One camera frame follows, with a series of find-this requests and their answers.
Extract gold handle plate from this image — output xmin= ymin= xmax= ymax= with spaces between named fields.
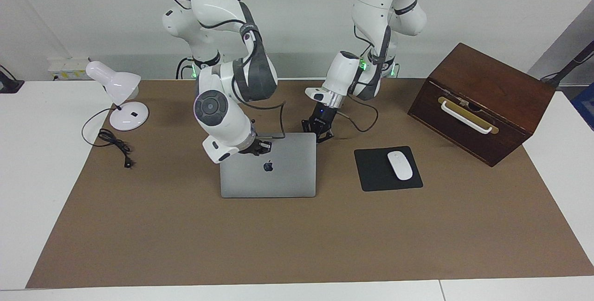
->
xmin=438 ymin=96 xmax=499 ymax=135

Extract blue crate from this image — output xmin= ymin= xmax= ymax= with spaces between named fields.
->
xmin=572 ymin=83 xmax=594 ymax=131

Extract white desk lamp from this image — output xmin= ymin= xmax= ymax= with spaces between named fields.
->
xmin=86 ymin=61 xmax=149 ymax=131

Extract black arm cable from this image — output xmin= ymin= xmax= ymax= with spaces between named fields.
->
xmin=163 ymin=0 xmax=286 ymax=140
xmin=340 ymin=23 xmax=379 ymax=133

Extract white box handle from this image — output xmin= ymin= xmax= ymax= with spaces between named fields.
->
xmin=440 ymin=101 xmax=493 ymax=134

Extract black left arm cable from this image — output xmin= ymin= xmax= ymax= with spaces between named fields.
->
xmin=340 ymin=23 xmax=379 ymax=133

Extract black right base cable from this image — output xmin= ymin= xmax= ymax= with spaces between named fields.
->
xmin=175 ymin=57 xmax=194 ymax=80

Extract white computer mouse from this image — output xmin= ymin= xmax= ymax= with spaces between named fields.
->
xmin=387 ymin=151 xmax=413 ymax=181

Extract dark brown wooden box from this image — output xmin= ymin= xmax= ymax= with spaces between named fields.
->
xmin=407 ymin=43 xmax=556 ymax=167

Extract black clamp mount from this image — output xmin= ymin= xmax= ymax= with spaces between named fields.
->
xmin=0 ymin=65 xmax=25 ymax=94

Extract brown table mat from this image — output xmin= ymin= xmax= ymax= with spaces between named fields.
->
xmin=26 ymin=78 xmax=594 ymax=289

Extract black stand pole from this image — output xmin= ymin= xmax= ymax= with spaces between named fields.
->
xmin=541 ymin=40 xmax=594 ymax=89

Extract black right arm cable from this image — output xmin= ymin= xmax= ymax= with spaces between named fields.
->
xmin=163 ymin=0 xmax=286 ymax=140

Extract black mouse pad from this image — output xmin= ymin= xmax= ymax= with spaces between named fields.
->
xmin=354 ymin=146 xmax=424 ymax=192

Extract white wall power strip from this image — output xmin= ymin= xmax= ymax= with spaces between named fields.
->
xmin=48 ymin=58 xmax=90 ymax=82

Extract grey laptop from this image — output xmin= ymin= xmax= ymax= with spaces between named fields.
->
xmin=219 ymin=133 xmax=317 ymax=199

